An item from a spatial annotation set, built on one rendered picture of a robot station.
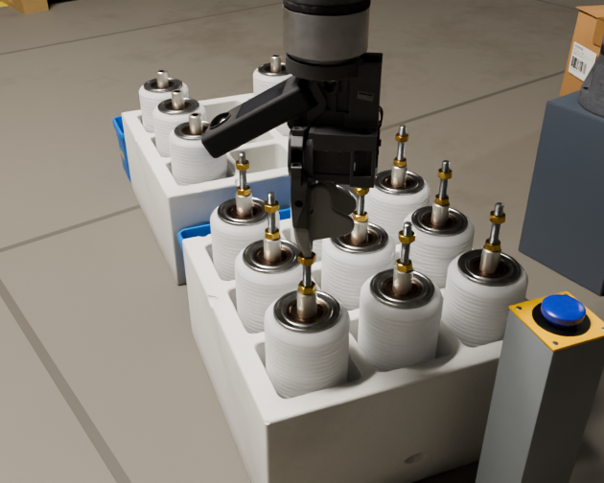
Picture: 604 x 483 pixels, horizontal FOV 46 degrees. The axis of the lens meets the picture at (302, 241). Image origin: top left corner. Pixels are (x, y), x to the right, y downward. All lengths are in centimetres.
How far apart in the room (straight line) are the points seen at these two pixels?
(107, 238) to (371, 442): 77
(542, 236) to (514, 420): 64
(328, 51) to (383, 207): 46
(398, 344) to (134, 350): 48
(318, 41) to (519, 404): 41
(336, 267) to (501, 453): 29
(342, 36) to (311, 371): 36
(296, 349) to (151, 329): 46
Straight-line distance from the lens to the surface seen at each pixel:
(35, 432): 107
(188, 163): 121
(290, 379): 81
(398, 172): 105
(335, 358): 80
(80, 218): 153
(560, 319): 71
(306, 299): 77
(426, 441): 91
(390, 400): 83
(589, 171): 127
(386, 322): 81
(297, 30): 62
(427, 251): 95
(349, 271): 90
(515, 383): 76
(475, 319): 88
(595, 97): 125
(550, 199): 133
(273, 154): 136
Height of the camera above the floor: 74
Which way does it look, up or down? 32 degrees down
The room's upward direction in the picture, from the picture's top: straight up
